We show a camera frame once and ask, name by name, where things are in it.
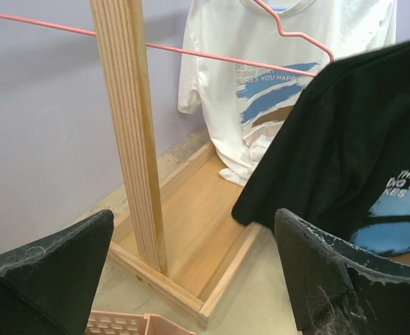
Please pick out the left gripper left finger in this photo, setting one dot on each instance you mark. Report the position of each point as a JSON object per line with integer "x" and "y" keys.
{"x": 48, "y": 286}

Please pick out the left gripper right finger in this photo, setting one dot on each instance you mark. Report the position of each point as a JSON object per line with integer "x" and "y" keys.
{"x": 336, "y": 287}

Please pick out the black t-shirt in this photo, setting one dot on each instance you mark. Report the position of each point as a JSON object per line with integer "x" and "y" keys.
{"x": 342, "y": 158}

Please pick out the white t-shirt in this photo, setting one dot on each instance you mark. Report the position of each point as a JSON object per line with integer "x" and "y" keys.
{"x": 245, "y": 68}

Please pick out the pink desk organizer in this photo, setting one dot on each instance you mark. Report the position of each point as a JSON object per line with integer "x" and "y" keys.
{"x": 102, "y": 322}

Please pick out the wooden clothes rack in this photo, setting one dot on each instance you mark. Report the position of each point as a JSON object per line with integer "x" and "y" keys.
{"x": 177, "y": 237}

